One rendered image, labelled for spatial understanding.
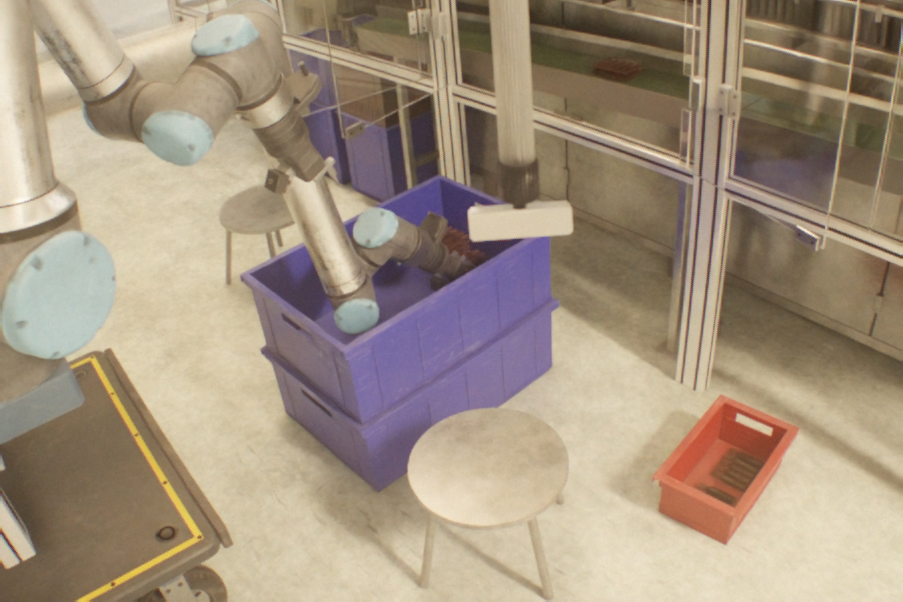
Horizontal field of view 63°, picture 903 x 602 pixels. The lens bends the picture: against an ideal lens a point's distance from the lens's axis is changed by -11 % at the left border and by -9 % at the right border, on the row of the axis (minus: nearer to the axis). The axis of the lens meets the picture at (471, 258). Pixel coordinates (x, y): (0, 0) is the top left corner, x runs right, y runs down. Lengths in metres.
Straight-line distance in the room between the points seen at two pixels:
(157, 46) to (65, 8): 0.47
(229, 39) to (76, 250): 0.38
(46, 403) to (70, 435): 0.58
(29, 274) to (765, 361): 1.77
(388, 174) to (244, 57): 1.68
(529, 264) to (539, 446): 0.47
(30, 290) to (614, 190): 1.80
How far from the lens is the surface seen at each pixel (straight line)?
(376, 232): 1.70
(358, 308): 1.62
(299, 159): 1.28
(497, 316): 1.82
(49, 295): 0.91
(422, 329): 1.66
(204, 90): 1.10
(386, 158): 2.74
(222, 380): 2.24
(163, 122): 1.08
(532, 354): 1.99
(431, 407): 1.80
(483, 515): 1.44
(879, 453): 2.00
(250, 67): 1.14
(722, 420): 1.89
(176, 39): 1.54
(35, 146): 0.91
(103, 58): 1.14
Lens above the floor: 1.37
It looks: 33 degrees down
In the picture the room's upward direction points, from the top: 5 degrees counter-clockwise
